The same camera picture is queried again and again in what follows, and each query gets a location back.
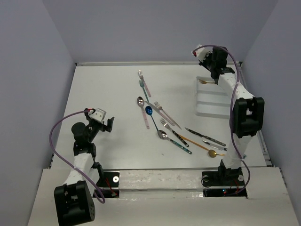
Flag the gold fork green handle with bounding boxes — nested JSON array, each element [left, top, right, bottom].
[[198, 79, 216, 84]]

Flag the silver fork slim handle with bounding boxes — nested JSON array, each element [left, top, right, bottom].
[[154, 101, 175, 126]]

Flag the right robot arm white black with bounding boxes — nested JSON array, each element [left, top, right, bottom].
[[192, 45, 265, 187]]

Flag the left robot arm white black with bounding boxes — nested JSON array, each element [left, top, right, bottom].
[[54, 108, 114, 226]]

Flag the white compartment tray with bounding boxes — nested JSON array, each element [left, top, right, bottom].
[[195, 76, 230, 119]]

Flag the blue spoon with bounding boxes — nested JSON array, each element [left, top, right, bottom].
[[145, 106, 158, 131]]

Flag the teal fork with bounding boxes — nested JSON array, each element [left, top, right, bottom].
[[139, 80, 148, 98]]

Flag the small silver knife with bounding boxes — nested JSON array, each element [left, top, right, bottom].
[[203, 140, 228, 151]]

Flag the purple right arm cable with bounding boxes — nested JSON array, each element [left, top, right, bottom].
[[192, 44, 250, 195]]

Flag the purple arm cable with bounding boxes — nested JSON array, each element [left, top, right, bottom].
[[192, 44, 250, 195], [49, 108, 106, 203]]

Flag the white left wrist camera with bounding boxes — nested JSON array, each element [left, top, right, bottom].
[[88, 108, 107, 123]]

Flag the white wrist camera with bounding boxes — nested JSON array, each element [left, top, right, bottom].
[[88, 108, 107, 123], [191, 44, 212, 62]]

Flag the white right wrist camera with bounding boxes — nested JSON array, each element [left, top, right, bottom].
[[191, 44, 212, 62]]

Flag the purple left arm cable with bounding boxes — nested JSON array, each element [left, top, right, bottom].
[[49, 108, 106, 203]]

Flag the silver spoon pink handle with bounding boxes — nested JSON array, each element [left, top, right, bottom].
[[137, 97, 150, 129]]

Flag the silver knife pink handle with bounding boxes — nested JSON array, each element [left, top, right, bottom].
[[145, 101, 175, 126]]

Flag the silver spoon teal speckled handle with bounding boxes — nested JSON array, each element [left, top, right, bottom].
[[157, 130, 192, 154]]

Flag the silver fork black speckled handle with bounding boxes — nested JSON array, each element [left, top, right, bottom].
[[160, 118, 189, 147]]

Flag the silver fork pink handle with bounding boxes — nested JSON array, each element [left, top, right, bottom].
[[138, 70, 151, 97]]

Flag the knife black speckled handle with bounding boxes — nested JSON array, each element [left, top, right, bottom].
[[185, 127, 226, 147]]

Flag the gold spoon orange handle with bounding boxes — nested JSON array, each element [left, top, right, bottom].
[[179, 134, 209, 151]]

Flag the gold utensil teal handle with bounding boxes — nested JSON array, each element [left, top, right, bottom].
[[208, 150, 225, 158]]

